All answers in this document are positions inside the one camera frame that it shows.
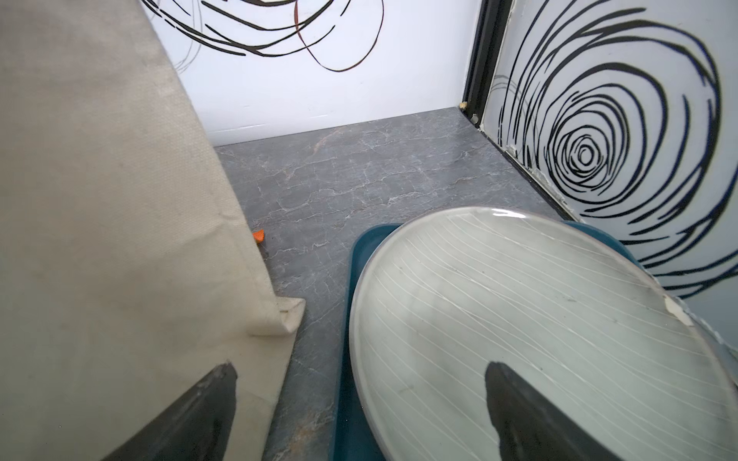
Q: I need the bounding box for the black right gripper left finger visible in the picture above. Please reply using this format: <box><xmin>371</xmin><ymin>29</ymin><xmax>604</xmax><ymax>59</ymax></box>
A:
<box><xmin>106</xmin><ymin>362</ymin><xmax>238</xmax><ymax>461</ymax></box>

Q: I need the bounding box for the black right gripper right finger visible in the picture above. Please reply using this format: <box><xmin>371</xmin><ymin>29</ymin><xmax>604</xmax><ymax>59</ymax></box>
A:
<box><xmin>484</xmin><ymin>362</ymin><xmax>618</xmax><ymax>461</ymax></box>

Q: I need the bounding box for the grey striped ceramic plate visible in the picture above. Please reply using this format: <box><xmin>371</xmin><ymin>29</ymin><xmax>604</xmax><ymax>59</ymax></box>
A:
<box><xmin>349</xmin><ymin>207</ymin><xmax>737</xmax><ymax>460</ymax></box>

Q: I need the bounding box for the cream floral canvas tote bag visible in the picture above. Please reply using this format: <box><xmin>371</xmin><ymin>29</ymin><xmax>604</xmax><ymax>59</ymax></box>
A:
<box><xmin>1</xmin><ymin>1</ymin><xmax>305</xmax><ymax>460</ymax></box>

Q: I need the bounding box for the teal plastic tray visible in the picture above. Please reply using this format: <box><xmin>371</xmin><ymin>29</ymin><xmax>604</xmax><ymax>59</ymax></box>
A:
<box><xmin>330</xmin><ymin>207</ymin><xmax>655</xmax><ymax>460</ymax></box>

